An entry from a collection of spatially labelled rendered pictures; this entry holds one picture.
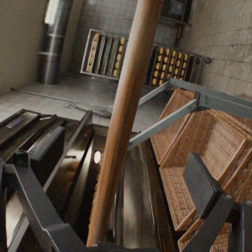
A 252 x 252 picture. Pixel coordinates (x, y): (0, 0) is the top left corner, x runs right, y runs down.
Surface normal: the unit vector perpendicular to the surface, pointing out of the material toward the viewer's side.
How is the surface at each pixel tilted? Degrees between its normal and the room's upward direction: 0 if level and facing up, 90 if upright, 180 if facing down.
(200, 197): 1
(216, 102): 90
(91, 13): 90
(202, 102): 90
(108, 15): 90
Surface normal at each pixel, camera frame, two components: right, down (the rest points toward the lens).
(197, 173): -0.98, -0.19
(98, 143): 0.00, 0.32
